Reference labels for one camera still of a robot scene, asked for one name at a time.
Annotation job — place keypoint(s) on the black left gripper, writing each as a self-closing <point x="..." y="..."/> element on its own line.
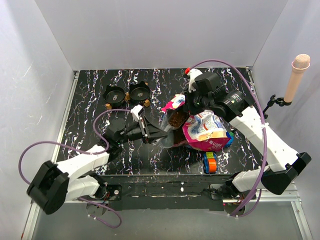
<point x="150" y="133"/>

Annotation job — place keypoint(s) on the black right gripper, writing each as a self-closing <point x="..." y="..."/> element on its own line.
<point x="188" y="106"/>

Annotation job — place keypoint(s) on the clear plastic scoop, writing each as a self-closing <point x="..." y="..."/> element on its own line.
<point x="168" y="141"/>

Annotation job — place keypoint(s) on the pink pet food bag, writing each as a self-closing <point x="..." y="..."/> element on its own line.
<point x="203" y="132"/>

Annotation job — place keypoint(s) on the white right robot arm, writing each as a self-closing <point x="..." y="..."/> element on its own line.
<point x="283" y="164"/>

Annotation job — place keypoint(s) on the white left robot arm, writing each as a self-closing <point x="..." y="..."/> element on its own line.
<point x="56" y="183"/>

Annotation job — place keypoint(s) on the black right pet bowl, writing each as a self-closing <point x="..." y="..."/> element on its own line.
<point x="139" y="94"/>

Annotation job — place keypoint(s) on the black pet bowl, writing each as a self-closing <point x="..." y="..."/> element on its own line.
<point x="114" y="97"/>
<point x="139" y="94"/>

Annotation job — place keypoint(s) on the black left pet bowl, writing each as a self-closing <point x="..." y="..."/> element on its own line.
<point x="114" y="97"/>

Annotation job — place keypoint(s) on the green blue toy blocks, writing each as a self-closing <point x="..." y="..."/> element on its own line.
<point x="229" y="143"/>

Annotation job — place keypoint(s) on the blue orange toy car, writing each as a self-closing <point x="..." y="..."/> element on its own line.
<point x="210" y="163"/>

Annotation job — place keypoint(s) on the black microphone clamp stand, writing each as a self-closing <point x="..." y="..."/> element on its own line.
<point x="274" y="101"/>

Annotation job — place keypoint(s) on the pink microphone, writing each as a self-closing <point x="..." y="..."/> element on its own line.
<point x="298" y="67"/>

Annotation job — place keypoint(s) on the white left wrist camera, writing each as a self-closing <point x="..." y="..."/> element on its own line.
<point x="137" y="112"/>

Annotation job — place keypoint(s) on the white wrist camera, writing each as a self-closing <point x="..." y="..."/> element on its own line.
<point x="192" y="73"/>
<point x="137" y="112"/>

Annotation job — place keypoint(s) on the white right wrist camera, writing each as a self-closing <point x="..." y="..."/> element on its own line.
<point x="192" y="73"/>

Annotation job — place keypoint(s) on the aluminium frame rail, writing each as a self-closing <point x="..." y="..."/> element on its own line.
<point x="272" y="218"/>

